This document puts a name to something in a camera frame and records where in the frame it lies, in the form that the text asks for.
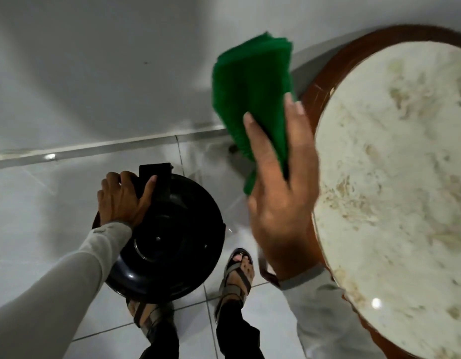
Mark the person's right sandal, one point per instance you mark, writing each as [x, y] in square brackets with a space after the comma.
[236, 280]

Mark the person's right thumb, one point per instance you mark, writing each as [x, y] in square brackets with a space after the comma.
[262, 142]

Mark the person's left hand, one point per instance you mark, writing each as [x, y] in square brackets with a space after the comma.
[118, 201]

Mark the black trousers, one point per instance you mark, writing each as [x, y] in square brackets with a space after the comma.
[234, 336]

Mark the person's left sandal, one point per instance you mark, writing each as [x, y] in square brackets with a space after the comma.
[150, 319]

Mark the person's left thumb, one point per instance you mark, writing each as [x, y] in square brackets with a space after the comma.
[149, 190]

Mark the round marble-top wooden table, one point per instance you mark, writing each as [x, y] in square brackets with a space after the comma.
[395, 175]

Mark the person's right forearm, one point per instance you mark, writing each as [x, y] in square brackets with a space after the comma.
[324, 317]

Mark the person's left forearm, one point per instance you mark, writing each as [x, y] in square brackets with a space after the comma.
[54, 295]

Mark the black round cooking pot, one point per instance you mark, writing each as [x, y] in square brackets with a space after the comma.
[174, 231]

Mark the person's sandal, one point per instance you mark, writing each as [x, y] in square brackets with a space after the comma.
[150, 319]
[236, 280]

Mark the person's right hand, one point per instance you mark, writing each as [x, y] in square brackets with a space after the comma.
[283, 205]

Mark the green cleaning cloth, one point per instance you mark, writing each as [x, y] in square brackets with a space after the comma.
[249, 82]

